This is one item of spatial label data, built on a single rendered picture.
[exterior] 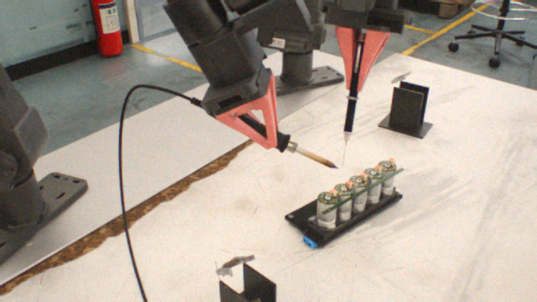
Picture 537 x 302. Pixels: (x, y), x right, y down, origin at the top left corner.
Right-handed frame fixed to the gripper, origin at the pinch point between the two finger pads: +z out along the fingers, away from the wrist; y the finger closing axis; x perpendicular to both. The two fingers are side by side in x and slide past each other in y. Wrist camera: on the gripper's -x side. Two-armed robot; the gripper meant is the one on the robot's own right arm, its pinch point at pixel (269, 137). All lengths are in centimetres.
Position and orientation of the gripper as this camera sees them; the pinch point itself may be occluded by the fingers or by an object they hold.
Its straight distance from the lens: 61.1
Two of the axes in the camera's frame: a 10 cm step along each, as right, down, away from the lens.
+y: 1.1, -5.2, 8.5
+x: -8.8, 3.5, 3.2
